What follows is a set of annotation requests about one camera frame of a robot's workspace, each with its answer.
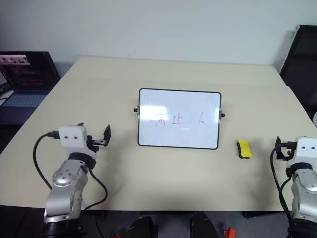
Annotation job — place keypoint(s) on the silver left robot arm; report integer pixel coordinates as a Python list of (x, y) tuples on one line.
[(65, 183)]

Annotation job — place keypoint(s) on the dark rounded shape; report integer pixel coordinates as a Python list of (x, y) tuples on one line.
[(140, 228), (204, 225)]

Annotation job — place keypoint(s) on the black office chair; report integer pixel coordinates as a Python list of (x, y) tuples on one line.
[(301, 64)]

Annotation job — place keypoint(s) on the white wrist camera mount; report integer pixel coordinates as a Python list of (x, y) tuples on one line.
[(305, 151), (73, 138)]

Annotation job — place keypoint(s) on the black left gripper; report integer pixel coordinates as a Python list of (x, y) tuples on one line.
[(93, 145)]

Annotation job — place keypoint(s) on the open dark laptop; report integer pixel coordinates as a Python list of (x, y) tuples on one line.
[(23, 74)]

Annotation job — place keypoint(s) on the black table bracket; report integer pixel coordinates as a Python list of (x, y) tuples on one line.
[(248, 214)]

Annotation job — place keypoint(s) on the small black-framed whiteboard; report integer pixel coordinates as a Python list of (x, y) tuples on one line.
[(178, 118)]

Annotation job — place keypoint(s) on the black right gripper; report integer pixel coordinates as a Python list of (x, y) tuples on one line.
[(288, 148)]

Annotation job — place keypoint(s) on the yellow and black eraser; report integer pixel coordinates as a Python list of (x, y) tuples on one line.
[(244, 149)]

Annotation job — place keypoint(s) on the small red part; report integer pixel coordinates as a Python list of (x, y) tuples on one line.
[(229, 233)]

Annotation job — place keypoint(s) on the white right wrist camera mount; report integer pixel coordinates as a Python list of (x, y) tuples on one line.
[(305, 151)]

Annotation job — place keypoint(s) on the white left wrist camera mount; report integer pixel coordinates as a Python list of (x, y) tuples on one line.
[(73, 138)]

